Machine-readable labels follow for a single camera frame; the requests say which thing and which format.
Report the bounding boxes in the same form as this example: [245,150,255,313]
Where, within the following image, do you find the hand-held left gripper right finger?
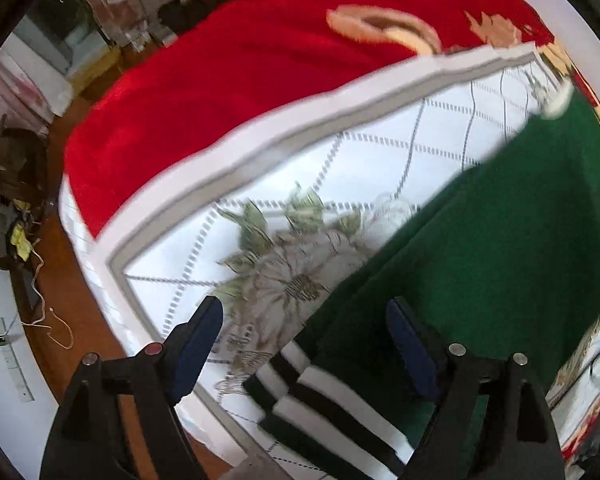
[385,297,566,480]

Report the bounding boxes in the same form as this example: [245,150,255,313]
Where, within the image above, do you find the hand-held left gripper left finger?
[40,296,225,480]

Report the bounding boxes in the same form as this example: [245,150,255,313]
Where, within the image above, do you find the green and white varsity jacket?
[242,82,600,480]

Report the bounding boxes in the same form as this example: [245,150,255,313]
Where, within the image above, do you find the white quilted mattress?
[57,180,231,467]

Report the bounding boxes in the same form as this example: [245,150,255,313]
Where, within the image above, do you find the white power strip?
[0,316,35,404]

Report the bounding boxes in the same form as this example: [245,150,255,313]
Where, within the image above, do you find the white floral diamond-pattern cloth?
[95,42,600,477]

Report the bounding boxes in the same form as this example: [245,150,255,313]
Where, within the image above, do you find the red floral blanket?
[62,0,600,241]

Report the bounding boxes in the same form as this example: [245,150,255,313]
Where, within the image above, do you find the cardboard box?
[72,46,124,97]

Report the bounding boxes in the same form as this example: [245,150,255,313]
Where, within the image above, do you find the thin beige cable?
[17,237,76,349]

